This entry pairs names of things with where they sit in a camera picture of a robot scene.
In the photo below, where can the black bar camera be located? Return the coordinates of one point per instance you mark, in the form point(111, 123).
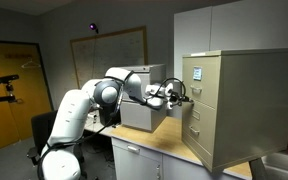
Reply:
point(2, 79)

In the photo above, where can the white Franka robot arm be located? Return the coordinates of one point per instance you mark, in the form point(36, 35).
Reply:
point(74, 113)

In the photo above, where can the grey desk base cabinet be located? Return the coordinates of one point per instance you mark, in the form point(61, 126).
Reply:
point(144, 163)

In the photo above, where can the white drawer label card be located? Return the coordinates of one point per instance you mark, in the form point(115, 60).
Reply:
point(197, 73)

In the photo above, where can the grey metal bin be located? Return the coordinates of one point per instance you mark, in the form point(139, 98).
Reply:
point(284, 166)

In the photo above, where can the wood framed whiteboard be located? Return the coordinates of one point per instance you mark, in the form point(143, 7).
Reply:
point(110, 56)

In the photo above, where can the grey slanted table leg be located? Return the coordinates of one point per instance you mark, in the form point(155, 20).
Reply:
point(258, 170)

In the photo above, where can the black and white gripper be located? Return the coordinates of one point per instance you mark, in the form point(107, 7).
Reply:
point(174, 96)

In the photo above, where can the camera with purple light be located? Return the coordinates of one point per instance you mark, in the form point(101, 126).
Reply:
point(93, 26)

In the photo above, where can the yellow wooden door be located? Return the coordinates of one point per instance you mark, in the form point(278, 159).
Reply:
point(14, 96)

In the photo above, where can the black office chair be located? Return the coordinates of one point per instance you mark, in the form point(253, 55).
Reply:
point(42, 128)

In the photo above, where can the beige filing cabinet body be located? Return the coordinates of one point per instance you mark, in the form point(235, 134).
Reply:
point(257, 106)

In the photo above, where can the grey small filing cabinet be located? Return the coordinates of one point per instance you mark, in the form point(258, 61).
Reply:
point(144, 113)

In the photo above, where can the beige cabinet drawer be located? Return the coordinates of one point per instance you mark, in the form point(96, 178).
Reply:
point(200, 130)
point(197, 83)

